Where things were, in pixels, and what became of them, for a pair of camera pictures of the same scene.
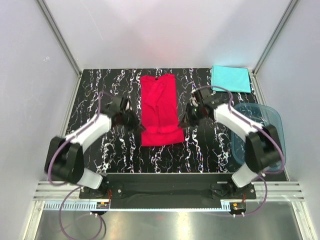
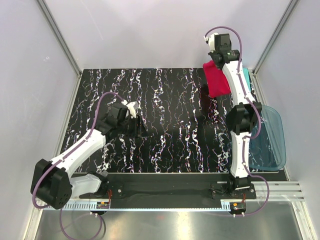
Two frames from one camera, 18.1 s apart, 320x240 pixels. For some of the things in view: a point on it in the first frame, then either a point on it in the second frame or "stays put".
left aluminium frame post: [77, 68] stays put
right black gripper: [187, 121] -> [212, 54]
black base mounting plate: [169, 190] stays put
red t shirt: [159, 116] -> [217, 82]
